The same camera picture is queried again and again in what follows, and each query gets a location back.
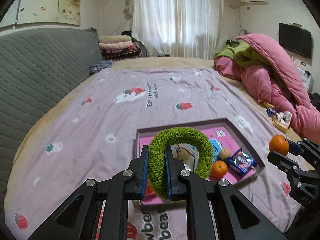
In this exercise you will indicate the red white snack bag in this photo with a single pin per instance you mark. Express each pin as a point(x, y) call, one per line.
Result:
point(149, 190)

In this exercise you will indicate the grey quilted headboard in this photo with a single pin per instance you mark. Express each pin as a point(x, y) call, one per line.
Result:
point(39, 67)

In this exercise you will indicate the black wall television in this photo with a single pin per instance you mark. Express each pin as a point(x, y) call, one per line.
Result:
point(296, 39)

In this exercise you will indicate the stack of folded blankets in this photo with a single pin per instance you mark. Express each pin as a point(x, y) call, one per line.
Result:
point(119, 47)

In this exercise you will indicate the green blanket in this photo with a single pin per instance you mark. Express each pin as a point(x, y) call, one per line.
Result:
point(244, 55)

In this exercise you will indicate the blue oreo cookie packet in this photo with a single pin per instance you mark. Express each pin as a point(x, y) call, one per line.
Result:
point(240, 163)

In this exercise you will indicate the wall painting panels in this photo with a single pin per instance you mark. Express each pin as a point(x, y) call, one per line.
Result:
point(42, 11)

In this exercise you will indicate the pink quilt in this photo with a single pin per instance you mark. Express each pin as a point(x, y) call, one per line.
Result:
point(278, 84)

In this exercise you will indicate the floral white scrunchie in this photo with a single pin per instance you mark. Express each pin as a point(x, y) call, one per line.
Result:
point(284, 118)

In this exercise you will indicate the pink and blue book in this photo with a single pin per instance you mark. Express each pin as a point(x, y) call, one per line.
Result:
point(220, 136)

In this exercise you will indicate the grey shallow cardboard box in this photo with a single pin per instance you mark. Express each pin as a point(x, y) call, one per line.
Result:
point(189, 134)

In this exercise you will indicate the orange tangerine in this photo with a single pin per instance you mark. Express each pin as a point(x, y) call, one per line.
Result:
point(219, 169)
point(280, 144)

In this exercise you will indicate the walnut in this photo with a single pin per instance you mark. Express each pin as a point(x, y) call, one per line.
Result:
point(224, 153)

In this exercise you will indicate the strawberry print purple bedsheet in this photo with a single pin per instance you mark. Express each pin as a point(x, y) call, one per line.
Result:
point(94, 137)

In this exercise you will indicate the yellow wafer snack packet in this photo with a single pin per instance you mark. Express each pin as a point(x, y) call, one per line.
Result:
point(280, 126)

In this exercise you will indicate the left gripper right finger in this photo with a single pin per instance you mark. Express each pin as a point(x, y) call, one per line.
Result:
point(215, 210)

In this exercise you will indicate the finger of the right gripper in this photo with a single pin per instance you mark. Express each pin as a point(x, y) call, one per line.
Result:
point(283, 163)
point(295, 147)

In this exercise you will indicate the white sheer curtain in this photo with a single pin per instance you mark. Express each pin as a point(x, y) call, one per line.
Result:
point(179, 28)

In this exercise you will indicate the small blue candy wrapper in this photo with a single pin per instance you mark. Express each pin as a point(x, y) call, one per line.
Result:
point(270, 112)

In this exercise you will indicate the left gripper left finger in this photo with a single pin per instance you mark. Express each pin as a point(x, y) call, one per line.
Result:
point(98, 208)

